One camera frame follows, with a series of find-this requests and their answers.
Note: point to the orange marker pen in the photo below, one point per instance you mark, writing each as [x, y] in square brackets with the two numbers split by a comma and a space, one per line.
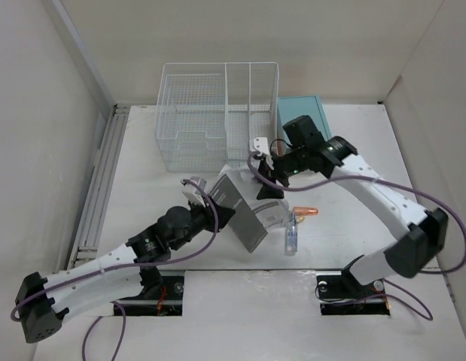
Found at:
[305, 211]

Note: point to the grey white booklet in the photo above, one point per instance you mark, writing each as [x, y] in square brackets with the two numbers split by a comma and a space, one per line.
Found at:
[236, 188]

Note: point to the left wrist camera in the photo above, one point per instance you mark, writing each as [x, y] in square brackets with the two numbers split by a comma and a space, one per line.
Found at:
[192, 190]

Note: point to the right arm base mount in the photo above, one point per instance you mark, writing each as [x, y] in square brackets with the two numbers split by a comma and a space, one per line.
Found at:
[340, 299]

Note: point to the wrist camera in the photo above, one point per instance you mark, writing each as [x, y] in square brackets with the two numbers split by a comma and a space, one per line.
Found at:
[260, 147]
[192, 190]

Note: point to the aluminium rail frame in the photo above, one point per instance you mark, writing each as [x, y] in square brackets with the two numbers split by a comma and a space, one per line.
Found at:
[85, 243]

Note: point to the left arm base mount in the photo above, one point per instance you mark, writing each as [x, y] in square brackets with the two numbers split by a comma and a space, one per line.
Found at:
[161, 295]

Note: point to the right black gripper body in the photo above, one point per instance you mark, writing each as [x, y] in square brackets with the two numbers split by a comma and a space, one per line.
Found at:
[288, 164]

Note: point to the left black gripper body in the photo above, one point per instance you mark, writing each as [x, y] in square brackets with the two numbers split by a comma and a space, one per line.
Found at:
[200, 217]

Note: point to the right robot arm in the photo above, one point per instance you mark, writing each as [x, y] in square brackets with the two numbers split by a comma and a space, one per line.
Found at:
[419, 234]

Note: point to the clear blue glue bottle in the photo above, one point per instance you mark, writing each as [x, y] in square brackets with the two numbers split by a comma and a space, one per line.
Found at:
[291, 238]

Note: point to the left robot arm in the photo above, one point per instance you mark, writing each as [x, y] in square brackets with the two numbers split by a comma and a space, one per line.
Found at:
[45, 303]

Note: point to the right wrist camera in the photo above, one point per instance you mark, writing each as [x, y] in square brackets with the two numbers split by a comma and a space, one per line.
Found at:
[260, 147]

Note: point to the teal drawer box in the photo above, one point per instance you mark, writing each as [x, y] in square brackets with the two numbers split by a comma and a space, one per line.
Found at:
[289, 108]

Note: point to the white wire mesh organizer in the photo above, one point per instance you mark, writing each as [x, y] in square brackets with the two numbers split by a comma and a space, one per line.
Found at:
[208, 114]

